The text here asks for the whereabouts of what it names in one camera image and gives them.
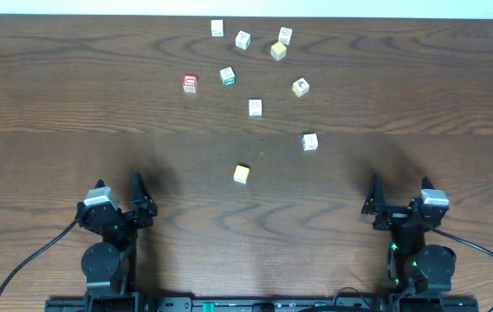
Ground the white block blue edge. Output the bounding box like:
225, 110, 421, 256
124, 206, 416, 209
302, 133, 319, 151

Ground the acorn picture wooden block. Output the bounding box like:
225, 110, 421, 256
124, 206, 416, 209
292, 78, 310, 97

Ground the white block red bug drawing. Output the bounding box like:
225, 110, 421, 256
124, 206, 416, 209
249, 99, 263, 117

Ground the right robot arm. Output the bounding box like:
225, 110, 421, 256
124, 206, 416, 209
361, 174, 456, 295

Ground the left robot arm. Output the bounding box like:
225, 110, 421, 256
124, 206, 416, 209
75, 172, 158, 298

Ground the plain yellow wooden block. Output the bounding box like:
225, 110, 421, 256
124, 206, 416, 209
233, 165, 250, 184

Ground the red letter wooden block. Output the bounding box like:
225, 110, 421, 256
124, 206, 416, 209
182, 75, 198, 93

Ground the green letter wooden block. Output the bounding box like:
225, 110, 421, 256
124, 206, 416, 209
219, 67, 236, 86

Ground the yellow top wooden block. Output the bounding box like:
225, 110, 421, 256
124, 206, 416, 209
270, 42, 287, 61

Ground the white block black drawing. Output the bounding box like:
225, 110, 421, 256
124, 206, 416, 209
235, 30, 251, 50

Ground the white block top right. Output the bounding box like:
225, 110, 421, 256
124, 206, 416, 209
278, 27, 293, 46

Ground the white block top left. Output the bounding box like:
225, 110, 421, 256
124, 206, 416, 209
211, 20, 224, 37

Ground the left black cable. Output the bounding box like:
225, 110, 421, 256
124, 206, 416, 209
0, 218, 81, 312

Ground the black cable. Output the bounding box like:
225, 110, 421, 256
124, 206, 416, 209
0, 218, 81, 312
427, 224, 493, 312

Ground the right black cable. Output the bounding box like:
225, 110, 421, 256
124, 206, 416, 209
427, 224, 493, 312

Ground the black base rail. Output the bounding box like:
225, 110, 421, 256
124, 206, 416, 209
44, 295, 480, 312

